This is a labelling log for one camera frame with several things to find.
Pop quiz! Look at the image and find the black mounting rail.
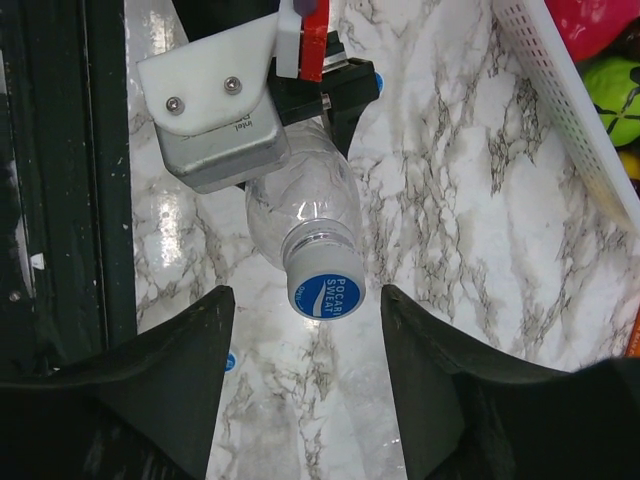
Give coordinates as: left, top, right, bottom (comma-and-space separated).
1, 1, 137, 379

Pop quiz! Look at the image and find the red dragon fruit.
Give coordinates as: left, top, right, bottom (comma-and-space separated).
545, 0, 639, 62

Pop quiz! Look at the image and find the clear plastic bottle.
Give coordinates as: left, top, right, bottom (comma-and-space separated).
244, 117, 364, 274

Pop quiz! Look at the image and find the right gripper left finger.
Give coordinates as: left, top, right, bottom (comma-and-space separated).
1, 286, 235, 479

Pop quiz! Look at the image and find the white plastic basket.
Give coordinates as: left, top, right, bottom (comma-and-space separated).
493, 1, 639, 234

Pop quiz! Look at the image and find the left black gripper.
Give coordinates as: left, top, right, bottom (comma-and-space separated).
267, 31, 376, 155

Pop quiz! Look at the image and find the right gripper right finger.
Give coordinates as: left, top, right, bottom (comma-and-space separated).
381, 285, 639, 479

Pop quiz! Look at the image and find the orange razor box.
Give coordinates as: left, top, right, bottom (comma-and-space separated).
624, 310, 640, 357

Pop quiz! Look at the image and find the blue bottle cap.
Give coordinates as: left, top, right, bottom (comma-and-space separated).
285, 241, 366, 321
225, 351, 237, 372
375, 72, 385, 97

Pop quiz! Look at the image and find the green toy fruit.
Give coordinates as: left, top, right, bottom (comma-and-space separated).
583, 56, 639, 148

